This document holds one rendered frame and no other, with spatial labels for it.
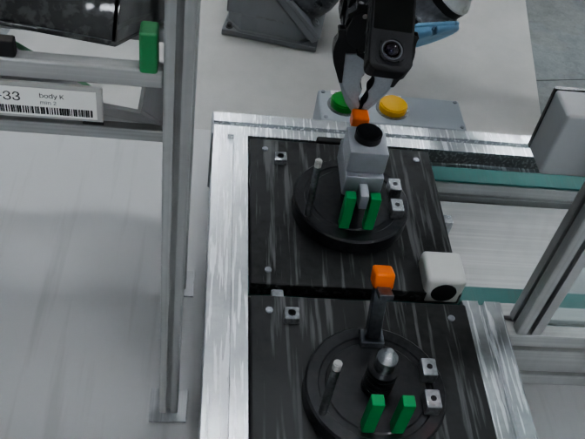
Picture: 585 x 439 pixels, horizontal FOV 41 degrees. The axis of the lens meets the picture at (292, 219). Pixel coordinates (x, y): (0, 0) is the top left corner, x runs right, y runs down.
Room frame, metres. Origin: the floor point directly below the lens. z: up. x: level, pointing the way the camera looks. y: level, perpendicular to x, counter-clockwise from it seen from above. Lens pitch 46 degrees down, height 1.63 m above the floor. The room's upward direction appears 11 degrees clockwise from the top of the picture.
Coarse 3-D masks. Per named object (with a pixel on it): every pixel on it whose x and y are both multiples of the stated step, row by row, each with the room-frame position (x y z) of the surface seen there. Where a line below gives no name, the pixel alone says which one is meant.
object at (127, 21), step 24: (0, 0) 0.45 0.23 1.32; (24, 0) 0.45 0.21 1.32; (48, 0) 0.45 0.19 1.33; (72, 0) 0.45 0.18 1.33; (96, 0) 0.45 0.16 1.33; (120, 0) 0.46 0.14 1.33; (144, 0) 0.52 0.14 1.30; (0, 24) 0.44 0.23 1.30; (24, 24) 0.44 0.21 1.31; (48, 24) 0.44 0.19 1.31; (72, 24) 0.45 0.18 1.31; (96, 24) 0.45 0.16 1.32; (120, 24) 0.45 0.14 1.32
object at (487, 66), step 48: (480, 0) 1.44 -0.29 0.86; (48, 48) 1.01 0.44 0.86; (96, 48) 1.04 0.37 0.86; (240, 48) 1.12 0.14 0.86; (288, 48) 1.14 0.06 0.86; (432, 48) 1.23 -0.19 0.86; (480, 48) 1.26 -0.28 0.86; (528, 48) 1.29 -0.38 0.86; (240, 96) 0.99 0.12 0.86; (288, 96) 1.01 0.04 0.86; (432, 96) 1.09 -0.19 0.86; (480, 96) 1.11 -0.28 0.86; (528, 96) 1.14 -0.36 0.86
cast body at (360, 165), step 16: (352, 128) 0.68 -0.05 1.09; (368, 128) 0.67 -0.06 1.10; (352, 144) 0.65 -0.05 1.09; (368, 144) 0.65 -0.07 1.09; (384, 144) 0.66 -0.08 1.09; (352, 160) 0.64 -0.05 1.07; (368, 160) 0.64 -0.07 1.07; (384, 160) 0.64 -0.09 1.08; (352, 176) 0.63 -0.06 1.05; (368, 176) 0.64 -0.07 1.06; (368, 192) 0.62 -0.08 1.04
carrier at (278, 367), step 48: (288, 336) 0.47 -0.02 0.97; (336, 336) 0.46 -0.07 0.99; (384, 336) 0.48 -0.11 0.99; (432, 336) 0.50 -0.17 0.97; (288, 384) 0.41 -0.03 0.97; (336, 384) 0.41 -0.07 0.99; (384, 384) 0.40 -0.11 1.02; (432, 384) 0.43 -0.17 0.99; (480, 384) 0.45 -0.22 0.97; (288, 432) 0.36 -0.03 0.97; (336, 432) 0.36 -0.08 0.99; (384, 432) 0.37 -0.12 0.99; (432, 432) 0.38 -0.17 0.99; (480, 432) 0.40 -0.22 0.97
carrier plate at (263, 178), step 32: (256, 160) 0.72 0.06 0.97; (288, 160) 0.73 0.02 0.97; (416, 160) 0.78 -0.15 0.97; (256, 192) 0.67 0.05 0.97; (288, 192) 0.68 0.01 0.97; (416, 192) 0.72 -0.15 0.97; (256, 224) 0.61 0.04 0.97; (288, 224) 0.62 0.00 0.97; (416, 224) 0.66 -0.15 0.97; (256, 256) 0.57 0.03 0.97; (288, 256) 0.57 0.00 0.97; (320, 256) 0.58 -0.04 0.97; (352, 256) 0.59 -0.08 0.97; (384, 256) 0.60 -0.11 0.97; (416, 256) 0.61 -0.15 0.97; (256, 288) 0.53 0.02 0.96; (288, 288) 0.53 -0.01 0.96; (320, 288) 0.54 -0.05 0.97; (352, 288) 0.55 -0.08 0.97; (416, 288) 0.56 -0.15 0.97
